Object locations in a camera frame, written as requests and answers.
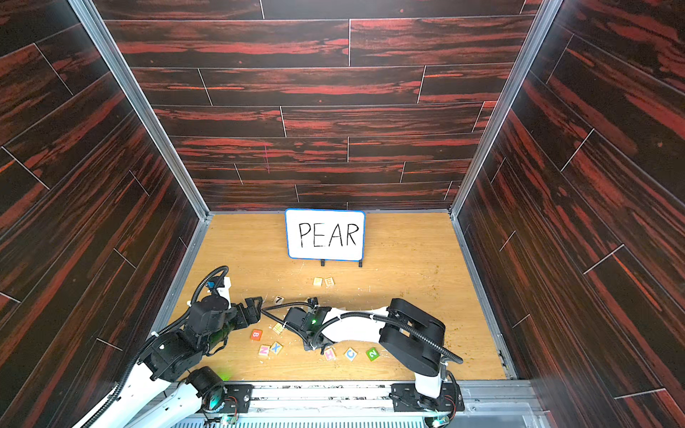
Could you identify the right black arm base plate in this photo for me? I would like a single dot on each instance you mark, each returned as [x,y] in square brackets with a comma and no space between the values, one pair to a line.
[405,398]

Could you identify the wooden block pink H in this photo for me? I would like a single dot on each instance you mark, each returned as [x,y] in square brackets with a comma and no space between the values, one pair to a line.
[329,354]

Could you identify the wooden block pink N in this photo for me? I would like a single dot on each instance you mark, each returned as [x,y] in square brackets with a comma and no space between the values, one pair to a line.
[264,351]

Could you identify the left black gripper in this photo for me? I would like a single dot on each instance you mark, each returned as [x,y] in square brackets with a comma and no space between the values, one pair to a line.
[245,321]

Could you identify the green block number 2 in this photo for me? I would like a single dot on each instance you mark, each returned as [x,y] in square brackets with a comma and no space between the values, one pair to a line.
[372,354]

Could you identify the white board reading PEAR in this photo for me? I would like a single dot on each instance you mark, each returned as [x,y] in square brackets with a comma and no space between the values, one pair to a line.
[325,234]

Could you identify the wooden block blue X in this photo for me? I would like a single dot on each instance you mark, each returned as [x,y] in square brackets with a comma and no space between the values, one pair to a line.
[276,348]

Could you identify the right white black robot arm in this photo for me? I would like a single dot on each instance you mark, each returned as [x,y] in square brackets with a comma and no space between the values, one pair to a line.
[409,334]

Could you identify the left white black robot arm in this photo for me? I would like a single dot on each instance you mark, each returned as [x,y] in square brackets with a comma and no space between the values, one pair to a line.
[161,385]

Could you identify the red block letter B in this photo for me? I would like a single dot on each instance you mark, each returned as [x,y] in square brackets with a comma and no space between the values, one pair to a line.
[256,335]

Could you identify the wooden block blue C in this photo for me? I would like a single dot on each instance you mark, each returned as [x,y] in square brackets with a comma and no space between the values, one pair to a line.
[351,354]

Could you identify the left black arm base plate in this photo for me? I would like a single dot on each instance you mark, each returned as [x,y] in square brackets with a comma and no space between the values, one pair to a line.
[231,398]

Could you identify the aluminium front rail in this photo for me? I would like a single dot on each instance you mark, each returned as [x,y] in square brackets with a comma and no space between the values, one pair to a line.
[367,404]

